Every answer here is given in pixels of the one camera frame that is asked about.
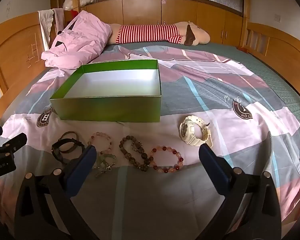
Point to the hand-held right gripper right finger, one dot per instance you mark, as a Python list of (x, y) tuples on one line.
[(211, 158)]

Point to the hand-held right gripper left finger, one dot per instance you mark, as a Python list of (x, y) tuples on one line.
[(83, 160)]

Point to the wall socket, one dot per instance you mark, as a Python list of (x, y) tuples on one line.
[(277, 18)]

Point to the wooden wall cabinet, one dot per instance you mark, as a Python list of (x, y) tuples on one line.
[(142, 12)]

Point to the pink quilt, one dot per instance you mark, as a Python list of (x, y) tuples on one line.
[(85, 37)]

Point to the wooden footboard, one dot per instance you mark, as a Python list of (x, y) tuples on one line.
[(272, 45)]

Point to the black wrist watch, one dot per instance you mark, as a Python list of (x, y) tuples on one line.
[(55, 153)]

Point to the grey metal bangle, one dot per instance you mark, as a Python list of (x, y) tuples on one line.
[(67, 132)]

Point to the green cardboard box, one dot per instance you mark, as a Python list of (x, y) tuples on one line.
[(102, 110)]

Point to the pink hanging cloth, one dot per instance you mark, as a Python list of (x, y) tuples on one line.
[(59, 20)]

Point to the white hanging cloth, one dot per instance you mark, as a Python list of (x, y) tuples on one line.
[(45, 27)]

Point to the wooden headboard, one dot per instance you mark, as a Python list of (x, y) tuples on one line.
[(12, 55)]

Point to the white wrist watch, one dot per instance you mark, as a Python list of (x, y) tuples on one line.
[(187, 128)]

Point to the plush toy in striped shirt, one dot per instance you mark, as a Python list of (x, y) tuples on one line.
[(145, 32)]

